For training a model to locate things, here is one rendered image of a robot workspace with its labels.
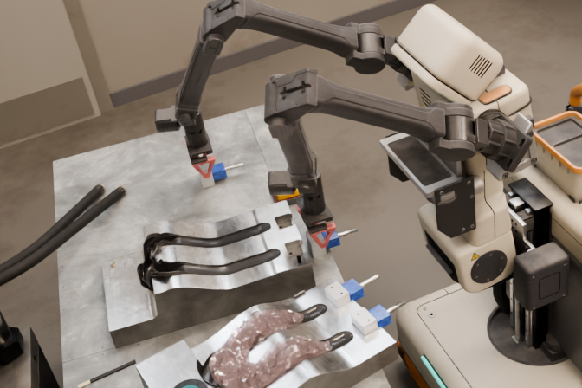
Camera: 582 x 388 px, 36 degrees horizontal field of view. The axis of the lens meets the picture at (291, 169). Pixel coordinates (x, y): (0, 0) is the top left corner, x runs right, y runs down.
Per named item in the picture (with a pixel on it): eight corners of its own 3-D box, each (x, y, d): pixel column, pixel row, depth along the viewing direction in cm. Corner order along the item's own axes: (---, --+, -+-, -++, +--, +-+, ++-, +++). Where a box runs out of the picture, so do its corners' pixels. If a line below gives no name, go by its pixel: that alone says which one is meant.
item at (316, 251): (355, 231, 234) (352, 216, 230) (362, 243, 230) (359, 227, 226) (307, 246, 232) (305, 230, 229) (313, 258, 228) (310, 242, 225)
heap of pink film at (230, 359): (296, 307, 207) (291, 282, 202) (339, 353, 194) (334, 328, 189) (197, 362, 198) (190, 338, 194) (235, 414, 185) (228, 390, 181)
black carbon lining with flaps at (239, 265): (269, 225, 230) (263, 197, 225) (284, 265, 217) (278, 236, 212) (137, 263, 227) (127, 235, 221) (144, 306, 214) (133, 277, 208)
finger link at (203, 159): (197, 185, 254) (190, 158, 248) (192, 171, 259) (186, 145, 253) (220, 179, 254) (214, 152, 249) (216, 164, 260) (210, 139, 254)
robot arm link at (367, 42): (401, 58, 219) (399, 39, 221) (368, 46, 213) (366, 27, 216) (378, 75, 225) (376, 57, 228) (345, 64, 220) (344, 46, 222)
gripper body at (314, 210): (308, 229, 219) (304, 205, 214) (296, 205, 227) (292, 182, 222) (333, 222, 220) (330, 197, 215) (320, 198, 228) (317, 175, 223)
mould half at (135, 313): (291, 225, 240) (283, 186, 232) (317, 289, 219) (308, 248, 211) (107, 278, 235) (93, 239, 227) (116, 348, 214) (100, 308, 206)
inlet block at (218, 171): (243, 166, 264) (240, 151, 261) (247, 176, 260) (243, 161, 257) (200, 178, 263) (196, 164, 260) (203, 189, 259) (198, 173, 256)
